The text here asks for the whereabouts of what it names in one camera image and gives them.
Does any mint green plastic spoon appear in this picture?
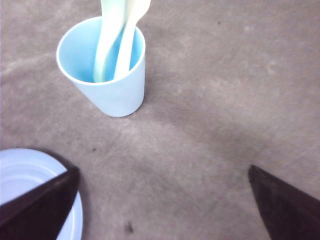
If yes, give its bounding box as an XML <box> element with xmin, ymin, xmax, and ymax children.
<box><xmin>93</xmin><ymin>0</ymin><xmax>126</xmax><ymax>83</ymax></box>

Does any white plastic fork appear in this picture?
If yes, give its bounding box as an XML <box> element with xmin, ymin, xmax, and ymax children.
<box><xmin>114</xmin><ymin>0</ymin><xmax>151</xmax><ymax>79</ymax></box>

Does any light blue plastic cup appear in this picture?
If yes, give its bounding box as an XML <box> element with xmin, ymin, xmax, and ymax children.
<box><xmin>56</xmin><ymin>16</ymin><xmax>146</xmax><ymax>117</ymax></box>

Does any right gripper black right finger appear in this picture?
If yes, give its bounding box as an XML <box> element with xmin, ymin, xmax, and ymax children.
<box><xmin>248</xmin><ymin>165</ymin><xmax>320</xmax><ymax>240</ymax></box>

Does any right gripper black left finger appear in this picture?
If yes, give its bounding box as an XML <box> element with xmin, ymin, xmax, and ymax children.
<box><xmin>0</xmin><ymin>166</ymin><xmax>80</xmax><ymax>240</ymax></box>

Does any blue plastic plate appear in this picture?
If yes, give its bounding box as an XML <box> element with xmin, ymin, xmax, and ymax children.
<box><xmin>0</xmin><ymin>148</ymin><xmax>84</xmax><ymax>240</ymax></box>

